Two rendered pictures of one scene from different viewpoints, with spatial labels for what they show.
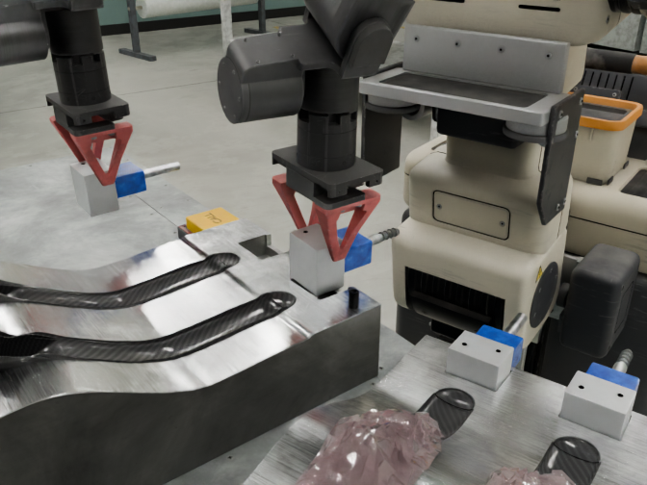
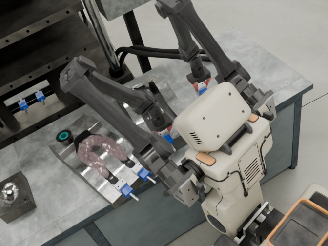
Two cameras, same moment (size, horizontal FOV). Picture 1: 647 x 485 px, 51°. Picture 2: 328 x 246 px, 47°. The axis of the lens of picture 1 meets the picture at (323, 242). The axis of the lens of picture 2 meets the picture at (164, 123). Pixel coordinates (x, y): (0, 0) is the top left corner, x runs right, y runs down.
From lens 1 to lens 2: 1.80 m
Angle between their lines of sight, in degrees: 84
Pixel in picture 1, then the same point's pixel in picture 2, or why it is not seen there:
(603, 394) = (119, 183)
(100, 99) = (194, 76)
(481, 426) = (124, 168)
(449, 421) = (128, 164)
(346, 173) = (151, 125)
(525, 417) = (124, 175)
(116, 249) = not seen: hidden behind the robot
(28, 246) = not seen: hidden behind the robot
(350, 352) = not seen: hidden behind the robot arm
